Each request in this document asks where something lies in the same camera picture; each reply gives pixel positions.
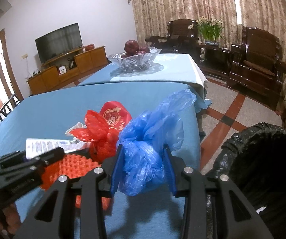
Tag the white box in cabinet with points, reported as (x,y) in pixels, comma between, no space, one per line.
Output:
(62,69)

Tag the blue tablecloth near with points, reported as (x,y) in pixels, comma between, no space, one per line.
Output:
(154,214)

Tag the orange foam fruit net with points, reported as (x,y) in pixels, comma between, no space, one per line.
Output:
(72,165)

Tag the blue plastic bag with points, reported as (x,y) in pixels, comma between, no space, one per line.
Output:
(143,139)

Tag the red paper cup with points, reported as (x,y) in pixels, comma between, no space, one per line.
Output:
(116,115)

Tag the black chair at left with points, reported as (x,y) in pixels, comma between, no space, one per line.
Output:
(9,106)

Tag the black trash bin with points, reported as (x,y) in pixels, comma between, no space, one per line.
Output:
(255,160)

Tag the dark wooden armchair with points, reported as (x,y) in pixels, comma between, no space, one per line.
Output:
(257,64)
(182,34)

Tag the floral beige curtain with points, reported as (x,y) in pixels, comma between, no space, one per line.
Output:
(151,18)

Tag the dark wooden armchair right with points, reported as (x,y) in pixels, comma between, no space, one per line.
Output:
(257,64)

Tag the red bowl on cabinet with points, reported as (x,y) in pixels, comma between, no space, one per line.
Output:
(89,47)

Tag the black flat television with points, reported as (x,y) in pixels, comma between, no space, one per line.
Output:
(58,42)

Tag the light blue tablecloth far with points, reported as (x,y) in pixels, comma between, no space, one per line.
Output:
(168,67)

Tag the dark wooden armchair far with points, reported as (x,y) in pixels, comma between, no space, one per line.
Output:
(182,34)

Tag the white printed leaflet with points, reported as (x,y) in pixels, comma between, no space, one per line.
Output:
(36,147)

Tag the white plastic bag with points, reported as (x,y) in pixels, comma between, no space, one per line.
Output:
(76,126)

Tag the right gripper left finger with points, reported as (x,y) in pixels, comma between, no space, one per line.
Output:
(54,215)

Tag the red plastic bag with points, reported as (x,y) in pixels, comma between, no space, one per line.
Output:
(101,137)

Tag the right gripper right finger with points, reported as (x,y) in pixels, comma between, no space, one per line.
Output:
(215,203)

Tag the glass fruit bowl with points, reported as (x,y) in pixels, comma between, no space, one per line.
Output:
(136,63)

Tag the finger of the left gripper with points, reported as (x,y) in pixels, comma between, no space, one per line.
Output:
(13,158)
(33,164)

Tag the red apples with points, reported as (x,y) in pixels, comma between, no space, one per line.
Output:
(132,48)

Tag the green potted plant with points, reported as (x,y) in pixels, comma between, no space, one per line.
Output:
(210,29)

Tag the dark wooden side table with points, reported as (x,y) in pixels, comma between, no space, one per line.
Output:
(215,61)

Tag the wooden tv cabinet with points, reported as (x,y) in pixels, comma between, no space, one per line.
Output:
(78,62)

